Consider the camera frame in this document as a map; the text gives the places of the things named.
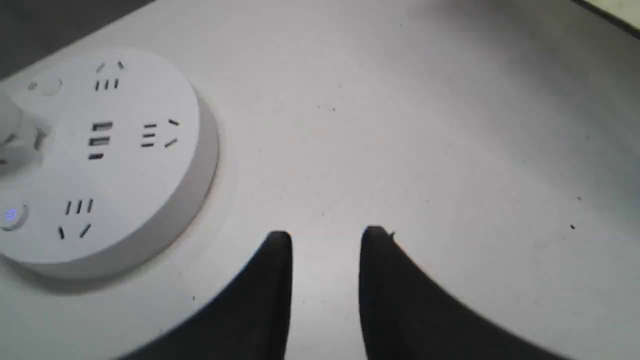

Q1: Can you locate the grey backdrop curtain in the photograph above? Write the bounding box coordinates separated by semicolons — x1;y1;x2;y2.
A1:
0;0;150;79

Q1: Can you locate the white desk lamp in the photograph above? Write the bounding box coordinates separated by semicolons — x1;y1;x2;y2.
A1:
0;47;220;280

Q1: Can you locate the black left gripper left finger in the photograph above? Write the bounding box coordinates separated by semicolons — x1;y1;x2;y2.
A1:
125;230;293;360

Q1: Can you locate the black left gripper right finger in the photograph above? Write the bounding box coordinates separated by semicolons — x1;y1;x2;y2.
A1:
359;225;563;360

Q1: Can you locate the folding paper fan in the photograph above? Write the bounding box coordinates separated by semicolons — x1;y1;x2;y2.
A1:
573;0;640;39

